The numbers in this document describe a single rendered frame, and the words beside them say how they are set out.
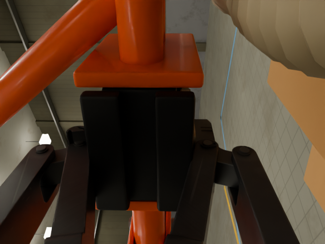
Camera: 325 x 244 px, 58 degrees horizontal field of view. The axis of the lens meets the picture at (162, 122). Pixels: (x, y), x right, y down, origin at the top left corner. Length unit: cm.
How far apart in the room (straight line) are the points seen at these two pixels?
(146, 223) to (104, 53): 11
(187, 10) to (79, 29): 929
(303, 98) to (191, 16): 925
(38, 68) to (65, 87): 1160
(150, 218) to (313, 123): 17
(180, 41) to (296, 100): 17
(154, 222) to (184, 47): 11
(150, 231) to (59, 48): 12
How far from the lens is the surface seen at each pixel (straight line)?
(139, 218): 20
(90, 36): 16
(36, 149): 16
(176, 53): 16
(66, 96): 1207
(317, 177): 121
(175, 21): 958
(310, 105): 29
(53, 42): 17
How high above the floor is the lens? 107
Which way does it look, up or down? 2 degrees up
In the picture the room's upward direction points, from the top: 89 degrees counter-clockwise
